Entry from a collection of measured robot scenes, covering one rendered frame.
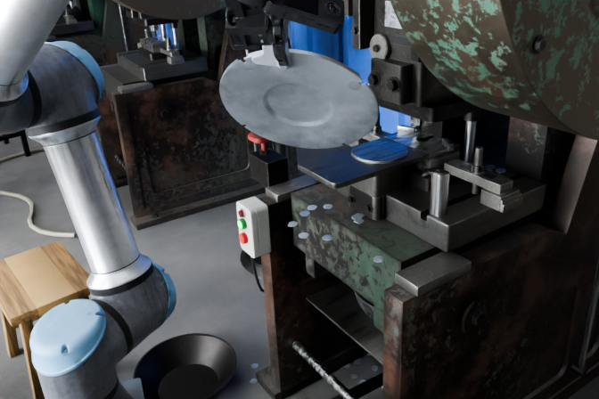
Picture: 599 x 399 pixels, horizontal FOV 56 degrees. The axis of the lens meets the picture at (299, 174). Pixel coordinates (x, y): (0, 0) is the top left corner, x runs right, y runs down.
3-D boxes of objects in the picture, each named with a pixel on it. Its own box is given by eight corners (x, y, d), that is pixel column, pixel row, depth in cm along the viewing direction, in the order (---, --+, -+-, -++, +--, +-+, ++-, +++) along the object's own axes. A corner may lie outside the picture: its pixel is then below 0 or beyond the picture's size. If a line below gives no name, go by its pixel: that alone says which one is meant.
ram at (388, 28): (405, 111, 113) (409, -48, 101) (356, 96, 124) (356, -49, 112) (464, 95, 121) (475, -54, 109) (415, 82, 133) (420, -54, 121)
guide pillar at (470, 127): (468, 164, 126) (472, 103, 120) (461, 161, 128) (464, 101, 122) (475, 161, 127) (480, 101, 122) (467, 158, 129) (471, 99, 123)
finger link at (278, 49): (278, 48, 89) (270, 12, 81) (290, 48, 89) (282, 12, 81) (276, 74, 87) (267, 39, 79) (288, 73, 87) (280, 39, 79)
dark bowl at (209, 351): (158, 443, 150) (154, 424, 148) (123, 377, 174) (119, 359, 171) (257, 393, 165) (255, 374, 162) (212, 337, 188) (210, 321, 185)
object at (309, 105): (186, 85, 103) (187, 82, 103) (291, 160, 120) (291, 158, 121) (308, 28, 84) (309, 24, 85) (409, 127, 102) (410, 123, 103)
